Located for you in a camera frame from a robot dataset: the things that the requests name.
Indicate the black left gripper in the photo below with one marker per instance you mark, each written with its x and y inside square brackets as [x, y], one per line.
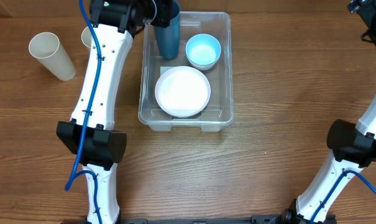
[165, 17]

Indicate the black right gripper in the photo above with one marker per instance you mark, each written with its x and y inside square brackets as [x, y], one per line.
[364, 8]

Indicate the blue plastic cup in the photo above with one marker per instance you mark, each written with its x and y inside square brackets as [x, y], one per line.
[168, 37]

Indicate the light blue plastic bowl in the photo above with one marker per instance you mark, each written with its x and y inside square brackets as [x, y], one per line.
[203, 49]

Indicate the cream plastic cup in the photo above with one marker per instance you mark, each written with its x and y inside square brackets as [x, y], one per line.
[86, 38]
[48, 50]

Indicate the white pink plastic plate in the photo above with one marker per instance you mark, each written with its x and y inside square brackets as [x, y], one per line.
[182, 91]

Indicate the clear plastic storage bin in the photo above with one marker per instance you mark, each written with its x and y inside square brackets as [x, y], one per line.
[219, 112]

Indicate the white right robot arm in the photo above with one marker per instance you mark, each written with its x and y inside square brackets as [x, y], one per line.
[352, 147]

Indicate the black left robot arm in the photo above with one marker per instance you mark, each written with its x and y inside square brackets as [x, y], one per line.
[90, 134]

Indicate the white label in bin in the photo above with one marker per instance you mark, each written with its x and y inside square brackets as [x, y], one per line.
[164, 69]

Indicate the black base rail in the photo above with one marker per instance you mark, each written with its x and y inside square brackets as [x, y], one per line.
[255, 219]

